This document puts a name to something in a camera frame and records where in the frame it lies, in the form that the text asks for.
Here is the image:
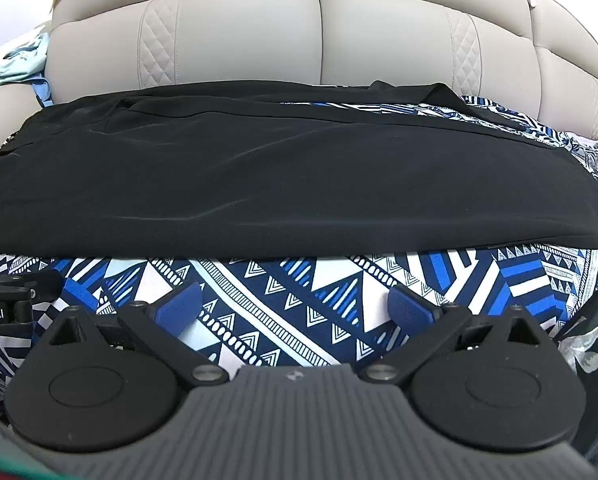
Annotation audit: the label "beige leather sofa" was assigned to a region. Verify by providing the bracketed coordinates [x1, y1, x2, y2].
[0, 0, 598, 167]

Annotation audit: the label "black pants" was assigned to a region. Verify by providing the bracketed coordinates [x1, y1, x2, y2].
[0, 80, 598, 262]

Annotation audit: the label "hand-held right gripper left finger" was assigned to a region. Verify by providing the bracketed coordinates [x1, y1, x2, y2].
[49, 282, 229, 389]

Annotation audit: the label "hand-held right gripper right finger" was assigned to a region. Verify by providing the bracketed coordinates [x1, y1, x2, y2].
[360, 285, 548, 387]

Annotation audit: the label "light blue cloth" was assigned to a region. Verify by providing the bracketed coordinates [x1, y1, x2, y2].
[0, 32, 56, 109]

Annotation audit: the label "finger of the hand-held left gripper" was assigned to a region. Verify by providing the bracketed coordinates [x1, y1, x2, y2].
[28, 270, 108, 315]

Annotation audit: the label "blue white patterned blanket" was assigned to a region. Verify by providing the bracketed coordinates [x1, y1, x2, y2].
[0, 95, 598, 411]

